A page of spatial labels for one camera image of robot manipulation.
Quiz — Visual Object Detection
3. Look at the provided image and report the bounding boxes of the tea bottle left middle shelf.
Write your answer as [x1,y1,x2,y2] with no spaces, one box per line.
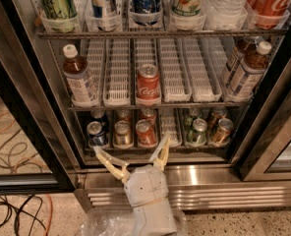
[63,44,97,106]

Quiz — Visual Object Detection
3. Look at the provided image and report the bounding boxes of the green can top shelf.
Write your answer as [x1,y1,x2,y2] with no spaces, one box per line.
[40,0,77,20]

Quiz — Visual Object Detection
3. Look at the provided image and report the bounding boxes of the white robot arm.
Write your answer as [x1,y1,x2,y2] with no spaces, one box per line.
[93,132,177,236]

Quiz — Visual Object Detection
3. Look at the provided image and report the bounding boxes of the glass fridge door right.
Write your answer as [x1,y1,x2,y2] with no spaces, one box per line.
[234,26,291,182]

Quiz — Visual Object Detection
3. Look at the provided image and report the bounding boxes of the green can front bottom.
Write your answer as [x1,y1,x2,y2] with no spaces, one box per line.
[187,118,207,147]

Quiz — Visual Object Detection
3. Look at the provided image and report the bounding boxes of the blue pepsi can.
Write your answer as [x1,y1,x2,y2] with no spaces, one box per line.
[87,121,108,147]
[90,110,108,126]

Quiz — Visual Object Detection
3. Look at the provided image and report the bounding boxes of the orange can front bottom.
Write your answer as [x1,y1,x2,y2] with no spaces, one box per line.
[210,118,234,144]

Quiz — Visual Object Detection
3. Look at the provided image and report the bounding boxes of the brown can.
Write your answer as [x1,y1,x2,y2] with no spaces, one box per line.
[116,109,132,123]
[114,121,132,146]

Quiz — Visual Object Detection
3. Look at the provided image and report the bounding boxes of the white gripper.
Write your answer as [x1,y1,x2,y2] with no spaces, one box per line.
[93,131,170,207]

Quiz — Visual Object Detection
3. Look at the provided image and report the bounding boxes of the red can front bottom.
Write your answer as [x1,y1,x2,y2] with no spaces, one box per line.
[136,119,156,146]

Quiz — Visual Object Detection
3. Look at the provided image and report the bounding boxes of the glass fridge door left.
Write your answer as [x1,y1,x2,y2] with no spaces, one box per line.
[0,0,79,195]

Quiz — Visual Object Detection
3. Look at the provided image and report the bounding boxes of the blue pepsi can rear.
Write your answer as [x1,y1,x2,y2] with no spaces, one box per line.
[90,110,108,126]

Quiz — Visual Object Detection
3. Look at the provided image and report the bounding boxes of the clear plastic bin with bag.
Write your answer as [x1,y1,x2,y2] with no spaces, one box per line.
[80,206,188,236]

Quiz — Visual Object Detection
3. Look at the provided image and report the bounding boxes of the tea bottle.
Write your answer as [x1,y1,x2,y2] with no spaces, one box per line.
[228,40,271,97]
[221,36,259,87]

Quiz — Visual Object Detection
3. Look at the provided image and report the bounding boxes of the orange can rear bottom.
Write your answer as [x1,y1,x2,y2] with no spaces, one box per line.
[206,106,227,129]

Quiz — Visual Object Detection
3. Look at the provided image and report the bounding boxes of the tea bottle rear right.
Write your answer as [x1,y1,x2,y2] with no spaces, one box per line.
[221,36,259,87]

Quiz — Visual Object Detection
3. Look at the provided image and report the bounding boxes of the red can rear bottom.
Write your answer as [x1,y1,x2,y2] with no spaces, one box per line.
[140,108,156,125]

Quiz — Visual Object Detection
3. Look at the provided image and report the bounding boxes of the orange can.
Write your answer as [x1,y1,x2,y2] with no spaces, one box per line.
[206,106,227,129]
[210,118,234,144]

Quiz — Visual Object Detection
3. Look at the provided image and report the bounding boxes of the orange cable on floor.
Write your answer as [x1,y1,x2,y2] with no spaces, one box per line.
[0,102,54,236]

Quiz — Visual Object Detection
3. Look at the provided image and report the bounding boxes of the black cables on floor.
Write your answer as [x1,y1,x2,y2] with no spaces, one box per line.
[0,194,47,236]

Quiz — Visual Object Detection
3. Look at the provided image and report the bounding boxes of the glass fridge door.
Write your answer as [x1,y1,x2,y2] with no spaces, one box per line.
[234,26,291,182]
[0,0,79,195]

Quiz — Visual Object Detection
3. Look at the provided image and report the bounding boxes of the brown can rear bottom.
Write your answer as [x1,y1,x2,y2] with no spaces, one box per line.
[116,109,132,123]

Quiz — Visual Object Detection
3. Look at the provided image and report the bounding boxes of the steel fridge bottom grille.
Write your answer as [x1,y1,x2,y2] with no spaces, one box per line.
[75,165,291,211]

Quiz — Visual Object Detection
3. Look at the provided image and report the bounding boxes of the green can rear bottom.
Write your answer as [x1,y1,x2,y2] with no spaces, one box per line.
[184,107,202,130]

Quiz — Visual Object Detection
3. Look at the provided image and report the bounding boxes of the tea bottle front right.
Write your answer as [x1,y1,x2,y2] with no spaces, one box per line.
[228,40,271,97]

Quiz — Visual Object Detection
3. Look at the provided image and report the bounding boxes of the blue pepsi can front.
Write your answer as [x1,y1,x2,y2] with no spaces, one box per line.
[87,121,108,147]

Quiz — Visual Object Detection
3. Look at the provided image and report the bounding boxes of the brown can front bottom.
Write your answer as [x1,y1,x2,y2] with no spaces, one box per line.
[114,121,132,146]

